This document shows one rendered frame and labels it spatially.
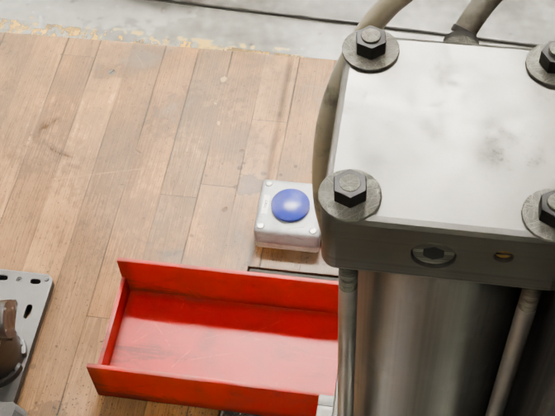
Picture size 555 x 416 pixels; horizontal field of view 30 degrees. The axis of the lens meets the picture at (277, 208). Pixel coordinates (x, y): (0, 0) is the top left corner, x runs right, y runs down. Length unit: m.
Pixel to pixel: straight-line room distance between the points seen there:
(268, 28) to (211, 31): 0.14
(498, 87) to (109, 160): 0.81
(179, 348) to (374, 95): 0.66
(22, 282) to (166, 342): 0.17
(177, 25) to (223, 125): 1.42
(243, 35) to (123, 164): 1.41
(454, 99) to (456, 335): 0.10
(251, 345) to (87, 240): 0.22
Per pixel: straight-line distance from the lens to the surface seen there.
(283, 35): 2.54
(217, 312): 1.04
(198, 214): 1.11
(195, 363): 1.01
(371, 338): 0.46
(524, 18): 2.61
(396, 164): 0.37
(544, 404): 0.43
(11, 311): 0.95
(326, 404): 0.68
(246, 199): 1.12
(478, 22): 0.44
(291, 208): 1.06
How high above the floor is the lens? 1.80
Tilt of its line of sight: 55 degrees down
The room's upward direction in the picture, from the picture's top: 4 degrees counter-clockwise
